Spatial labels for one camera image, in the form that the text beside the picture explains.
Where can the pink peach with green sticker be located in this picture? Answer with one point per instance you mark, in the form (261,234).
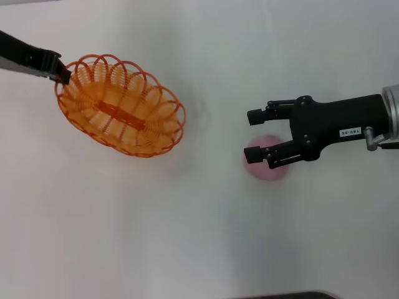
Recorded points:
(265,174)

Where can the dark rounded robot torso edge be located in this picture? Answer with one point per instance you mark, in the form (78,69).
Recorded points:
(290,296)

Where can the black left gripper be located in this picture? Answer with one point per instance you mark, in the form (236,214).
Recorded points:
(18,50)

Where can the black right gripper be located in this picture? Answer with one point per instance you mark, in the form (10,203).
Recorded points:
(321,124)

